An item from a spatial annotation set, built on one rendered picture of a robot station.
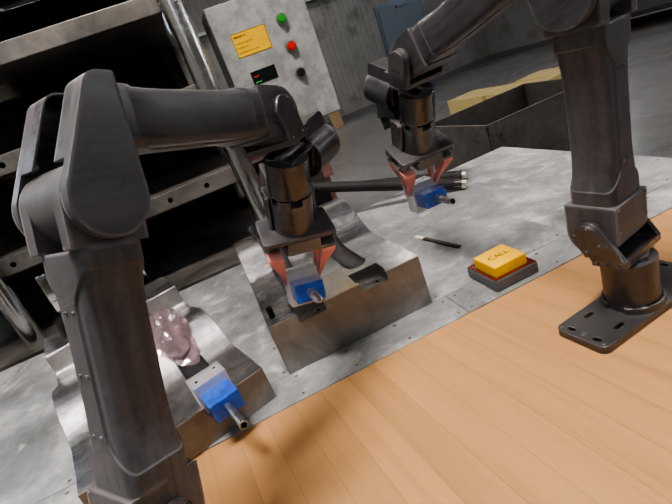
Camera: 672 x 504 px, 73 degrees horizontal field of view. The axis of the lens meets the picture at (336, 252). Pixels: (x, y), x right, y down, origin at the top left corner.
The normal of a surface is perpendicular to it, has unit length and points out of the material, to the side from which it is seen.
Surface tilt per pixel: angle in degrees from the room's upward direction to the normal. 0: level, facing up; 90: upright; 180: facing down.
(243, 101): 84
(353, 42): 90
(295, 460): 0
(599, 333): 0
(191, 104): 87
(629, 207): 92
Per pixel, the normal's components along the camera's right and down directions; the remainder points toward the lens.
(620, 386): -0.33, -0.87
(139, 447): 0.75, -0.25
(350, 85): 0.40, 0.21
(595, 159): -0.78, 0.40
